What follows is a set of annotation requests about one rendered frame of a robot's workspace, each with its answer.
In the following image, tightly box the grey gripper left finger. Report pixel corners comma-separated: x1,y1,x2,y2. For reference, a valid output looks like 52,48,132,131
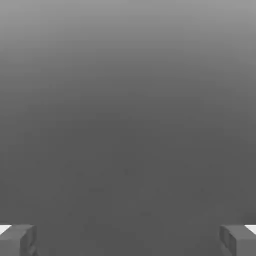
0,223,39,256

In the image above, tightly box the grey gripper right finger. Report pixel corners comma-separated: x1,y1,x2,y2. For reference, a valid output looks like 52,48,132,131
218,224,256,256

